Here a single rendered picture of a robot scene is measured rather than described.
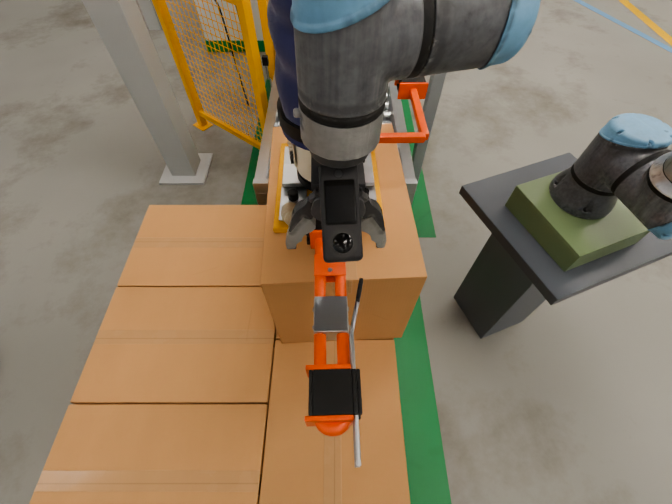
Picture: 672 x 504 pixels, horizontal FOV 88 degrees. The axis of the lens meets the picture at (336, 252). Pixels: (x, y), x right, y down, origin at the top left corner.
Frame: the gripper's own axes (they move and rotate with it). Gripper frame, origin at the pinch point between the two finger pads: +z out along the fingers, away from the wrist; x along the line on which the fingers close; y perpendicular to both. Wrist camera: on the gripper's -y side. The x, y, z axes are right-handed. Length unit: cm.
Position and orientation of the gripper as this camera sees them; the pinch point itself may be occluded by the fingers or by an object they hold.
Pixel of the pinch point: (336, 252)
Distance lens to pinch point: 55.6
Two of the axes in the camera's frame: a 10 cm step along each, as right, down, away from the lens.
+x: -10.0, 0.1, -0.4
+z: -0.3, 5.7, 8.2
